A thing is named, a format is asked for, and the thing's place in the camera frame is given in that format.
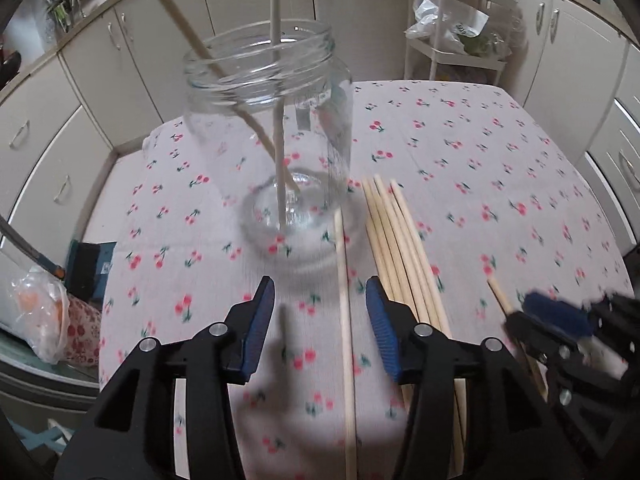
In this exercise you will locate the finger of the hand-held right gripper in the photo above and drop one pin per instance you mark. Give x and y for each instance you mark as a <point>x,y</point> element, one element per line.
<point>617,310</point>
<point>555,312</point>

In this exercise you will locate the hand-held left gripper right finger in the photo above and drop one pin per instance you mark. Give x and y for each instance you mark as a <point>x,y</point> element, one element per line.
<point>382,330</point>

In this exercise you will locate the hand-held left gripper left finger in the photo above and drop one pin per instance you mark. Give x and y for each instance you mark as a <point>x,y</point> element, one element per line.
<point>260,325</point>

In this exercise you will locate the wooden chopstick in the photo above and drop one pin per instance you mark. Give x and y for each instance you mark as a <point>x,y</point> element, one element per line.
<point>170,10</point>
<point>422,245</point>
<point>372,220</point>
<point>275,10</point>
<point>497,292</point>
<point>382,225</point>
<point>344,335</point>
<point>412,240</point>

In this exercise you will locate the bundle of wooden sticks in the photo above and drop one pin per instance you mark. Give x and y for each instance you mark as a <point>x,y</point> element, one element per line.
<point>395,230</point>

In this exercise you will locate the clear glass jar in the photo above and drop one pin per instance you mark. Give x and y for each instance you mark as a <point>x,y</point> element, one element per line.
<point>320,125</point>

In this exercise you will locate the red floral bag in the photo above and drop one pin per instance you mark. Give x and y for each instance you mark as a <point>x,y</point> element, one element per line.
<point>82,330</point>

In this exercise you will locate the dark blue box on floor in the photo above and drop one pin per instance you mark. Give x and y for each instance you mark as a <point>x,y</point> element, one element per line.
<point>92,265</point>

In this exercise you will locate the cherry print tablecloth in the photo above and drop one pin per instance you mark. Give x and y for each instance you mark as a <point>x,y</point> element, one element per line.
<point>450,125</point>

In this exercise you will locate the clear bag with orange fruit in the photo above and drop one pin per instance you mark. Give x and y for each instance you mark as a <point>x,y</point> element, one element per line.
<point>35,310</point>

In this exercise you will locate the white base cabinets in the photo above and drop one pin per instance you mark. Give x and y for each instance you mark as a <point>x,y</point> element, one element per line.
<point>575,60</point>
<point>150,60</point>

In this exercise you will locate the white kitchen trolley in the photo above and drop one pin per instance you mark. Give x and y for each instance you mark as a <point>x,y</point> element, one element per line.
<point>430,67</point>

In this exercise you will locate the green vegetables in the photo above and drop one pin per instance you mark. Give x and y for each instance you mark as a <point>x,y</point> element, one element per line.
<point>482,45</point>

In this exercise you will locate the white plastic bag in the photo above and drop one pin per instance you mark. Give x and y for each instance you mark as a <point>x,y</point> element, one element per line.
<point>440,25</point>

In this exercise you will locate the beige kitchen countertop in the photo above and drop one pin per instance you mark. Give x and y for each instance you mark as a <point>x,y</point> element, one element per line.
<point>30,72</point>

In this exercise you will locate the teal stool frame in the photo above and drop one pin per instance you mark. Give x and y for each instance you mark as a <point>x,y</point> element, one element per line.
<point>45,437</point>

